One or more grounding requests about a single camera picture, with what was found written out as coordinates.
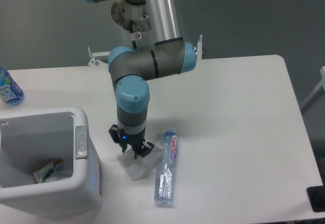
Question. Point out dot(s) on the green white wrapper in bin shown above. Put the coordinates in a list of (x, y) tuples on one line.
[(42, 174)]

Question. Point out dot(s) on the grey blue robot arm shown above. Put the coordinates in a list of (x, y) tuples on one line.
[(156, 49)]

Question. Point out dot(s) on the black object at table edge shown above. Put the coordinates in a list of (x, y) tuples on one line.
[(316, 198)]

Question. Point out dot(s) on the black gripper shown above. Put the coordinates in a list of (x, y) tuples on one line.
[(137, 141)]

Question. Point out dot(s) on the blue labelled water bottle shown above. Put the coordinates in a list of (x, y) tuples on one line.
[(11, 93)]

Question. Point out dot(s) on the crushed clear plastic bottle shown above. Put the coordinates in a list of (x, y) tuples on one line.
[(166, 169)]

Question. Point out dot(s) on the white frame at right edge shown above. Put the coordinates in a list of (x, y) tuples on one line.
[(314, 95)]

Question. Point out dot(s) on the white paper wrapper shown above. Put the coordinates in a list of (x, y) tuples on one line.
[(139, 168)]

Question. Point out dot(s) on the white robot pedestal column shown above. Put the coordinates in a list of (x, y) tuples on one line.
[(134, 24)]

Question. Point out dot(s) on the white trash can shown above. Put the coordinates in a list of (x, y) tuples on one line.
[(29, 141)]

